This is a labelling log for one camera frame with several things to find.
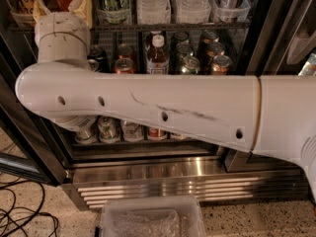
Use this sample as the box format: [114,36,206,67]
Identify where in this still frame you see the clear plastic bin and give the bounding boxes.
[99,196,206,237]

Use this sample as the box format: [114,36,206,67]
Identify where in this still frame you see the orange can front middle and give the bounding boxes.
[114,58,136,74]

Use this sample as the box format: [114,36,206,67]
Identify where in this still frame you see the tea bottle white cap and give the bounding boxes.
[146,35,169,75]

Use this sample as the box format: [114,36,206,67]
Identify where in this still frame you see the clear water bottle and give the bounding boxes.
[175,0,211,24]
[136,0,170,25]

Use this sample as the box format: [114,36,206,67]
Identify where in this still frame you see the right glass fridge door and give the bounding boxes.
[234,0,316,176]

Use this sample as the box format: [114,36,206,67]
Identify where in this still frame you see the green can middle shelf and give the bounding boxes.
[177,56,199,75]

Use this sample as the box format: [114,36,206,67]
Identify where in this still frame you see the black floor cables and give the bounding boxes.
[0,171,60,237]

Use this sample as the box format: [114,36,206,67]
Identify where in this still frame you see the stainless steel fridge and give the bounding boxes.
[0,0,315,210]

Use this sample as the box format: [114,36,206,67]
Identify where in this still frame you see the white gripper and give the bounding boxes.
[33,0,93,48]

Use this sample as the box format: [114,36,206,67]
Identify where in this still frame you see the gold can middle shelf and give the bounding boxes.
[210,55,232,75]

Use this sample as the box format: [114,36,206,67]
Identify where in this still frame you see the clear water bottle left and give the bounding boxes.
[136,0,170,25]

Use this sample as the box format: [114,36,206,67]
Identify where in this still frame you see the clear water bottle right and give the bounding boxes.
[175,0,211,24]

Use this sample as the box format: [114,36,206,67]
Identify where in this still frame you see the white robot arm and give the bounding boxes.
[15,12,316,196]

